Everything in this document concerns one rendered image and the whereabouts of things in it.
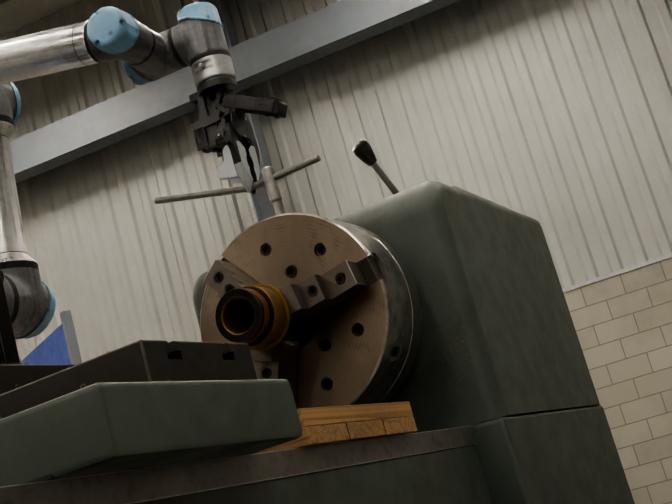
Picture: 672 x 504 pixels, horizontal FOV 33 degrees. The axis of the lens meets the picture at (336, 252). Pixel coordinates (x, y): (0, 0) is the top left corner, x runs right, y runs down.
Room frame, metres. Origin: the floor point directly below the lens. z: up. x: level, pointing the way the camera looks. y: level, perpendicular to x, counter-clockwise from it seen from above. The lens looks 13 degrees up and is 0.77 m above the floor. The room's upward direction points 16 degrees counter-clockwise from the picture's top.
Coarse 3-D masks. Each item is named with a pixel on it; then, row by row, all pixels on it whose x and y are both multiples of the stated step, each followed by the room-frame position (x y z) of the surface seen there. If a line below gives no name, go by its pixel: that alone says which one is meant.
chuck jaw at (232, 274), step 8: (216, 264) 1.65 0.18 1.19; (224, 264) 1.66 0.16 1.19; (232, 264) 1.68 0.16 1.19; (208, 272) 1.66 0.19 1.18; (216, 272) 1.65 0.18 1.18; (224, 272) 1.65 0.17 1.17; (232, 272) 1.64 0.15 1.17; (240, 272) 1.67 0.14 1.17; (208, 280) 1.66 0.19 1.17; (216, 280) 1.66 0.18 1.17; (224, 280) 1.65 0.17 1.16; (232, 280) 1.62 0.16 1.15; (240, 280) 1.62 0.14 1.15; (248, 280) 1.65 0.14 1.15; (256, 280) 1.68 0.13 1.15; (216, 288) 1.66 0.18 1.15; (224, 288) 1.63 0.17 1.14; (232, 288) 1.62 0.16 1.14
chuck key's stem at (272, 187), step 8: (264, 168) 1.90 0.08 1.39; (272, 168) 1.90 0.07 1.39; (264, 176) 1.90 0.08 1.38; (272, 176) 1.90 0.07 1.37; (272, 184) 1.90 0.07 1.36; (272, 192) 1.90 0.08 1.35; (280, 192) 1.91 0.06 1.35; (272, 200) 1.90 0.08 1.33; (280, 200) 1.91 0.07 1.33; (280, 208) 1.90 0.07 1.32
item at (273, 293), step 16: (240, 288) 1.52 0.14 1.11; (256, 288) 1.54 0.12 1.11; (272, 288) 1.57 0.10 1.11; (224, 304) 1.53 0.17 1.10; (240, 304) 1.57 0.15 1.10; (256, 304) 1.51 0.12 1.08; (272, 304) 1.54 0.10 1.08; (288, 304) 1.57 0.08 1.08; (224, 320) 1.54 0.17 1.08; (240, 320) 1.58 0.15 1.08; (256, 320) 1.52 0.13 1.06; (272, 320) 1.54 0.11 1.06; (288, 320) 1.56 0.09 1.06; (224, 336) 1.54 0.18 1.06; (240, 336) 1.53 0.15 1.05; (256, 336) 1.53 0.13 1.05; (272, 336) 1.55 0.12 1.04
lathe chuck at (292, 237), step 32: (256, 224) 1.66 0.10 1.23; (288, 224) 1.64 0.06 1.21; (320, 224) 1.62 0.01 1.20; (224, 256) 1.69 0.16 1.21; (256, 256) 1.67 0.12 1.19; (288, 256) 1.65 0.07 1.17; (320, 256) 1.63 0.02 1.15; (352, 256) 1.61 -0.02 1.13; (384, 256) 1.65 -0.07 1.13; (384, 288) 1.60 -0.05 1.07; (320, 320) 1.64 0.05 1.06; (352, 320) 1.62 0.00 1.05; (384, 320) 1.60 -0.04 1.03; (320, 352) 1.64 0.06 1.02; (352, 352) 1.62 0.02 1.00; (384, 352) 1.61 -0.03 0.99; (320, 384) 1.65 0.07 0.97; (352, 384) 1.63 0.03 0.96; (384, 384) 1.67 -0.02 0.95
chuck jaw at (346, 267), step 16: (336, 272) 1.58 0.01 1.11; (352, 272) 1.57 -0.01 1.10; (368, 272) 1.60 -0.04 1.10; (288, 288) 1.56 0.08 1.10; (304, 288) 1.58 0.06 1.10; (320, 288) 1.57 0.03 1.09; (336, 288) 1.58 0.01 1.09; (352, 288) 1.58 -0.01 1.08; (304, 304) 1.57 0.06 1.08; (320, 304) 1.58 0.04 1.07; (336, 304) 1.62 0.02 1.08
